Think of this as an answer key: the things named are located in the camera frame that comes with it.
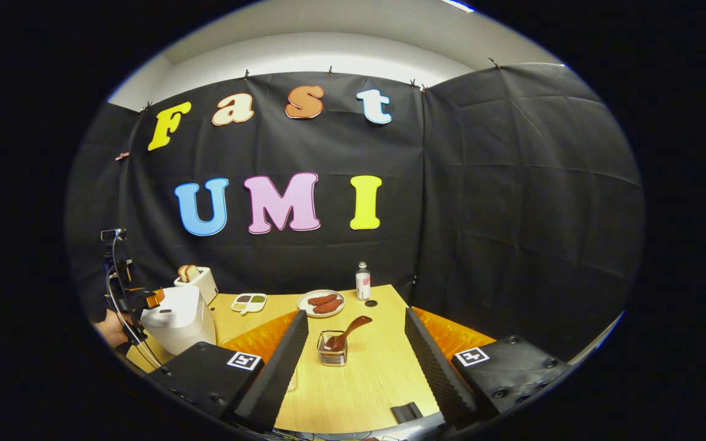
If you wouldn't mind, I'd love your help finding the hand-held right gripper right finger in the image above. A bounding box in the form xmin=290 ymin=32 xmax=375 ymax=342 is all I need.
xmin=404 ymin=307 xmax=571 ymax=426

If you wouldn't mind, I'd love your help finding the black backdrop cloth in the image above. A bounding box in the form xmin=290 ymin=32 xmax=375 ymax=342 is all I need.
xmin=65 ymin=63 xmax=647 ymax=362

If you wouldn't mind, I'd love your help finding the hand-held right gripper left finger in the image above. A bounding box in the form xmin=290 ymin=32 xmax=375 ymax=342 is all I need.
xmin=150 ymin=309 xmax=309 ymax=432

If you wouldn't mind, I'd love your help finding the white toaster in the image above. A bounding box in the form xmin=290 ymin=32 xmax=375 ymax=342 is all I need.
xmin=173 ymin=267 xmax=219 ymax=306

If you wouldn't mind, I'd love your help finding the metal wire chopstick holder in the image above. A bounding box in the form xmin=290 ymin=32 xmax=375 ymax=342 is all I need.
xmin=317 ymin=330 xmax=349 ymax=367

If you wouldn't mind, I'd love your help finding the white rice cooker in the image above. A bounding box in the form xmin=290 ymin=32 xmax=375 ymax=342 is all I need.
xmin=140 ymin=285 xmax=217 ymax=356

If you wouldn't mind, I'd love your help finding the silver gripper cable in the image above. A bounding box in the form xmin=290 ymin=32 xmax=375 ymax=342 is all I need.
xmin=105 ymin=236 xmax=164 ymax=368

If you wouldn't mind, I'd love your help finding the white round plate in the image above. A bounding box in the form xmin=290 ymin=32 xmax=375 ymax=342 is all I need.
xmin=297 ymin=290 xmax=346 ymax=319

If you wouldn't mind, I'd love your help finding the dark wooden spoon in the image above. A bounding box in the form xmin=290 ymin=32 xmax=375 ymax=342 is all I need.
xmin=324 ymin=315 xmax=373 ymax=352

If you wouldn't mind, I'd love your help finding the clear bottle pink label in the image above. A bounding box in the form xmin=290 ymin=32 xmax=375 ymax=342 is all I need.
xmin=355 ymin=262 xmax=371 ymax=301

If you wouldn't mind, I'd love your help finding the white divided grain dish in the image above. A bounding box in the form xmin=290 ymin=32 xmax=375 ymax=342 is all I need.
xmin=231 ymin=293 xmax=267 ymax=315

